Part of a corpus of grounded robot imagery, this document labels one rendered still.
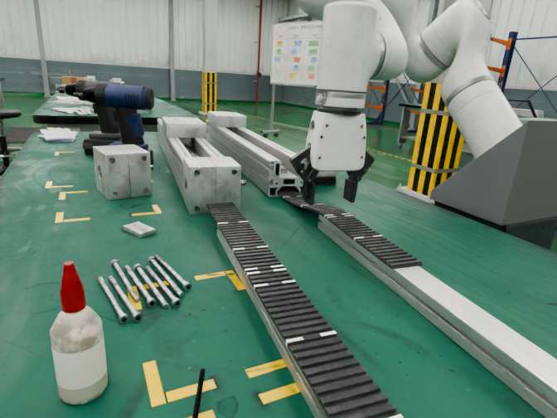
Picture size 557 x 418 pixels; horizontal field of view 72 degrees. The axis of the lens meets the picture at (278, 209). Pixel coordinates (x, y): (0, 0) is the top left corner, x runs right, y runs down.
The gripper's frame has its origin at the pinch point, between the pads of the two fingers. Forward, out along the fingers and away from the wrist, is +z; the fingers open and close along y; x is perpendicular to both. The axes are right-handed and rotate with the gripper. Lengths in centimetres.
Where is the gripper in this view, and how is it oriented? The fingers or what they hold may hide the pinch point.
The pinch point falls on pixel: (329, 195)
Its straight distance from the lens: 71.3
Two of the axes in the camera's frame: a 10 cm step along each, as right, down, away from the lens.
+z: -0.6, 9.5, 3.2
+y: 9.4, -0.5, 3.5
